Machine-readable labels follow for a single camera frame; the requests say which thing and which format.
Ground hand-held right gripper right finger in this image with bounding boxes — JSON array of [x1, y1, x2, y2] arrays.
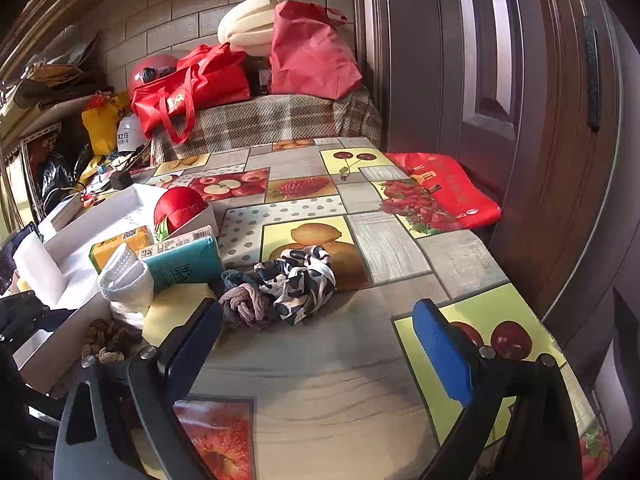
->
[[412, 299, 586, 480]]

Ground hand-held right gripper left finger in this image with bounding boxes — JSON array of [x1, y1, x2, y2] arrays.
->
[[52, 297, 226, 480]]

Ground pink-grey scrunchie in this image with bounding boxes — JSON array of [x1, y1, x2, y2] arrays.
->
[[218, 282, 277, 332]]

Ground blue scrunchie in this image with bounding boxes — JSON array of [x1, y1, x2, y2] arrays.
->
[[221, 269, 261, 293]]

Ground white cardboard box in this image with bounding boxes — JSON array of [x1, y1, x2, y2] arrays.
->
[[12, 182, 221, 393]]

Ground black and white scrunchie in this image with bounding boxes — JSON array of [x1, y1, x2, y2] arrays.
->
[[254, 245, 337, 327]]

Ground white foam block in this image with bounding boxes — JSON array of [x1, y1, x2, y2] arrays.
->
[[12, 240, 68, 308]]

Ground teal tissue pack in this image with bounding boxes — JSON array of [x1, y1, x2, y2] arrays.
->
[[137, 225, 226, 293]]

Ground fruit print tablecloth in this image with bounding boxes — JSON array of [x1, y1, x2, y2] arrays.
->
[[135, 136, 613, 480]]

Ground yellow tissue pack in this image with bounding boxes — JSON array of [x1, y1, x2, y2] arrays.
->
[[89, 225, 156, 273]]

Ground red plush ball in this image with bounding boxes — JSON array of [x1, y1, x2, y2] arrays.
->
[[153, 187, 208, 236]]

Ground black plastic bag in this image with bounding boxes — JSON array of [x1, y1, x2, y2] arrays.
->
[[40, 145, 93, 206]]

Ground red printed shopping bag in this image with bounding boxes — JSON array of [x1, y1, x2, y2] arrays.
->
[[385, 152, 502, 233]]

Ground metal storage shelf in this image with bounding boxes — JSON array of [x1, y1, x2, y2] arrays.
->
[[0, 25, 111, 231]]

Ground yellow plastic bag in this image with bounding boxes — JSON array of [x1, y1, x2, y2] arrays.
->
[[81, 91, 132, 156]]

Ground white helmet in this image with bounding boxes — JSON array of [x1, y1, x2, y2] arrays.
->
[[116, 112, 153, 153]]

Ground plaid cloth cover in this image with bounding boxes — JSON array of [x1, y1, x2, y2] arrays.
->
[[150, 85, 383, 166]]

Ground brown paper bags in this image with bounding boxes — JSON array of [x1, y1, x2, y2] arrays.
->
[[15, 32, 106, 111]]

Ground glossy red tote bag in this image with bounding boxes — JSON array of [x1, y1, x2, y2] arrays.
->
[[131, 42, 251, 145]]

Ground pink helmet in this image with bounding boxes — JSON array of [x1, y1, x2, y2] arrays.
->
[[126, 54, 181, 101]]

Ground brown metal door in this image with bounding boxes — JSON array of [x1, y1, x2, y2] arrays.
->
[[350, 0, 640, 411]]

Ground pink-red fabric bag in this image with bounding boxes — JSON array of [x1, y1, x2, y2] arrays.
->
[[270, 0, 363, 101]]

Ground cream foam roll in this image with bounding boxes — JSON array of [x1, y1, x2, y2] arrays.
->
[[217, 0, 291, 57]]

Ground black door handle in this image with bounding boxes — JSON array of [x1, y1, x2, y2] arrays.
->
[[582, 17, 601, 131]]

